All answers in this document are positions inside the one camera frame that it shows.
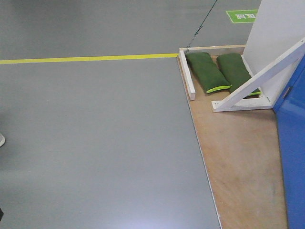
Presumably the white sneaker nearer camera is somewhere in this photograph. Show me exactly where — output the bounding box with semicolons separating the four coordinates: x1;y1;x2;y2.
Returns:
0;134;6;147

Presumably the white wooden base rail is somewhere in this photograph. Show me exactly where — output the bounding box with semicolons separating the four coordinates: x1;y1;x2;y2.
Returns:
177;48;196;101

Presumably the dark cable on floor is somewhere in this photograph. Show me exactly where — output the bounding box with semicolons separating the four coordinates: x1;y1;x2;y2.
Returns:
187;0;218;48

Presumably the plywood base platform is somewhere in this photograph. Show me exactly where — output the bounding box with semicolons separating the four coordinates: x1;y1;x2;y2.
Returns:
176;44;294;229

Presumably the right green sandbag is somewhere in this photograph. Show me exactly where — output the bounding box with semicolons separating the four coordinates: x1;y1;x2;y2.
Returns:
216;53;251;93

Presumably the blue door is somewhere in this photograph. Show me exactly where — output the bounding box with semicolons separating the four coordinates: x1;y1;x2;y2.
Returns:
274;69;305;229

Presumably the green sandbag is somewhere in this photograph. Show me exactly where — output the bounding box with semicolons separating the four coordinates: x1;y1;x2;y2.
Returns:
185;52;232;94
216;53;251;93

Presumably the left green sandbag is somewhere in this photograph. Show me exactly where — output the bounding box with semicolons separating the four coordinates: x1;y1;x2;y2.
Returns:
185;52;232;94

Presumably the white triangular door brace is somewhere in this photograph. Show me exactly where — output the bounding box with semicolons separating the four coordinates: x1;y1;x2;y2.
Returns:
212;38;305;112

